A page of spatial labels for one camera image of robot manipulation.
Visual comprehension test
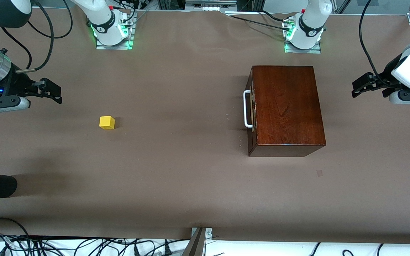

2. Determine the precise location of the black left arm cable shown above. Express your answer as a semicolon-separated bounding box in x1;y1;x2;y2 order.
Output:
359;0;390;87

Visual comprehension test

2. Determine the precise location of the dark brown wooden box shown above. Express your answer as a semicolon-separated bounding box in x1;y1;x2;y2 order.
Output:
247;65;326;157

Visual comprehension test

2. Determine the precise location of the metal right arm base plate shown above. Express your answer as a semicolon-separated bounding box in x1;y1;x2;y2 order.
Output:
96;11;135;50

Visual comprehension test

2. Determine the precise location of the black cable loop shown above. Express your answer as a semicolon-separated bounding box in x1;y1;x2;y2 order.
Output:
0;218;30;237

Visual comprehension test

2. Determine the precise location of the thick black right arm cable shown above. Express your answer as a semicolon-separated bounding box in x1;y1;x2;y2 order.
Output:
15;0;55;73

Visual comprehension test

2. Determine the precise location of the dark metal post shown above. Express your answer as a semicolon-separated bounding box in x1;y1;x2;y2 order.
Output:
182;228;205;256

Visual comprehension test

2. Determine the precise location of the short black base cable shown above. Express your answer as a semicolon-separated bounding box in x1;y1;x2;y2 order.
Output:
260;10;285;22

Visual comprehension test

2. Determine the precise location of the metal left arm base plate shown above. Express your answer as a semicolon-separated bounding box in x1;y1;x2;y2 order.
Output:
284;18;322;54

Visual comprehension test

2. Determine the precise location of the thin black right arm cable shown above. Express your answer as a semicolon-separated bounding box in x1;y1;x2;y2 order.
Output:
1;27;33;70

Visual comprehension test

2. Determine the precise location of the silver aluminium rail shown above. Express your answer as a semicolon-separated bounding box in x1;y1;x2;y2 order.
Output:
185;0;237;11

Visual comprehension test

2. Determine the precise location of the looping black right arm cable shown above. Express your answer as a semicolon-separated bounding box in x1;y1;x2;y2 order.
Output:
27;0;73;39

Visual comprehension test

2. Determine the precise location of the small metal table bracket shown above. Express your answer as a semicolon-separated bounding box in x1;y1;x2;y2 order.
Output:
191;228;212;246

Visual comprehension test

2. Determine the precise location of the brown paper table cover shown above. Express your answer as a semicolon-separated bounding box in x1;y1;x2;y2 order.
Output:
0;7;410;246

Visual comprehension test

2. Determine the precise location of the wooden drawer with white handle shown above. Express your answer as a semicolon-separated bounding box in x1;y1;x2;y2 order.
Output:
243;67;259;144

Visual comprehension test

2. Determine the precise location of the yellow wooden block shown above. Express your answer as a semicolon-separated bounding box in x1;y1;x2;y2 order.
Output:
99;116;115;130

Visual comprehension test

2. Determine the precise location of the thin grey base cable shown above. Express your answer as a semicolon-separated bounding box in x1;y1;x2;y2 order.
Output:
130;10;150;26

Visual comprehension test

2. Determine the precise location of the long black base cable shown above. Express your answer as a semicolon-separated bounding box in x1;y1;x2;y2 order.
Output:
231;15;291;31

